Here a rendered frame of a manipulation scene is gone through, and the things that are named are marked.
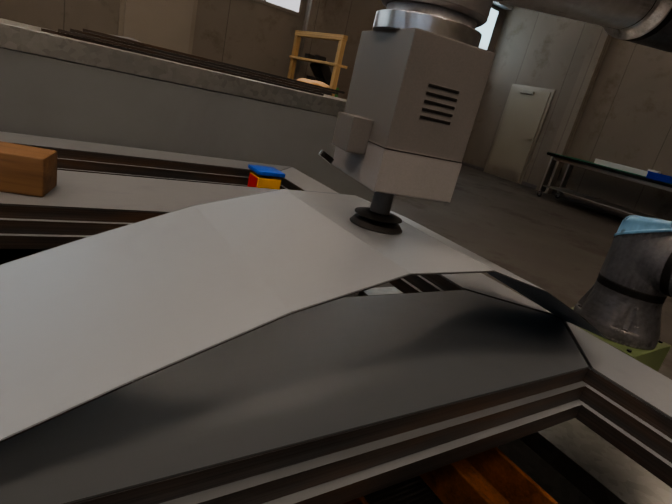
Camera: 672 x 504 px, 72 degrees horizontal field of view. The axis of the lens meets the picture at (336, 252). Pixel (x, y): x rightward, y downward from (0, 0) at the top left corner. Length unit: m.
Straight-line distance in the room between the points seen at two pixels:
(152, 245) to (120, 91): 0.78
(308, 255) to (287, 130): 0.94
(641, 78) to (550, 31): 2.42
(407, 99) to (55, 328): 0.25
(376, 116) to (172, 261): 0.17
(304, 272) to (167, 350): 0.09
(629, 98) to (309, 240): 11.00
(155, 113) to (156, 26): 7.51
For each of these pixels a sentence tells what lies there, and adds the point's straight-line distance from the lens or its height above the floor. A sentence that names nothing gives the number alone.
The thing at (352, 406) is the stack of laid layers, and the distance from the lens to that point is 0.35.
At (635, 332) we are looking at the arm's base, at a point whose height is 0.79.
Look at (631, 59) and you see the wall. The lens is 11.46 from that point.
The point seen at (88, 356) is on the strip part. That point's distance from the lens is 0.26.
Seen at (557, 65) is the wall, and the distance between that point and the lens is 12.17.
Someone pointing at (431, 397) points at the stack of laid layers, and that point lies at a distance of 0.39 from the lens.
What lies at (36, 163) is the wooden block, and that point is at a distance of 0.68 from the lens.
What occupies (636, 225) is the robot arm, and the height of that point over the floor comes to 0.97.
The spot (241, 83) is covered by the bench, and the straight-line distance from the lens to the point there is 1.17.
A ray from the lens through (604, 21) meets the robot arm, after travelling 0.71.
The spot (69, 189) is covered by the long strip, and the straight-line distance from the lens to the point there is 0.74.
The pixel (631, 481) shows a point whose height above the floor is 0.68.
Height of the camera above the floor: 1.07
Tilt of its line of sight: 19 degrees down
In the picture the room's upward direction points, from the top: 14 degrees clockwise
